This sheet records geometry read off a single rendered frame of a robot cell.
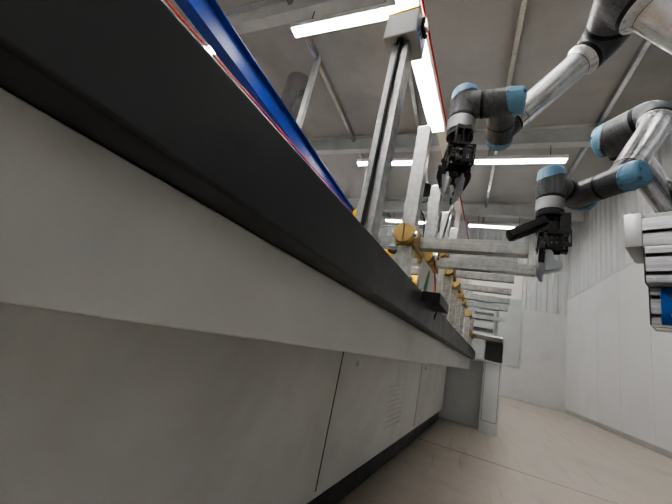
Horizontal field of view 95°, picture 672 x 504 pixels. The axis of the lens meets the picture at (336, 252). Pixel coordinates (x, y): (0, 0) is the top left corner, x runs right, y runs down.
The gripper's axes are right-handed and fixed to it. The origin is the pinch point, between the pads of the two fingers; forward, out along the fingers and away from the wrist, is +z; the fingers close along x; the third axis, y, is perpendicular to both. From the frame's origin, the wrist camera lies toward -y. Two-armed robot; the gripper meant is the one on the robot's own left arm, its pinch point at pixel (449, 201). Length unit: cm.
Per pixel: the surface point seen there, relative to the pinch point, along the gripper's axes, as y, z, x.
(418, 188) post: 5.1, 0.1, -9.1
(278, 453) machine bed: 1, 69, -30
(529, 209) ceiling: -733, -391, 338
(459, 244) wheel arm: 4.9, 13.5, 2.7
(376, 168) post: 29.3, 10.6, -18.8
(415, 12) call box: 31.7, -24.8, -17.2
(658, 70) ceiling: -307, -404, 310
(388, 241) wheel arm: -1.3, 13.7, -14.4
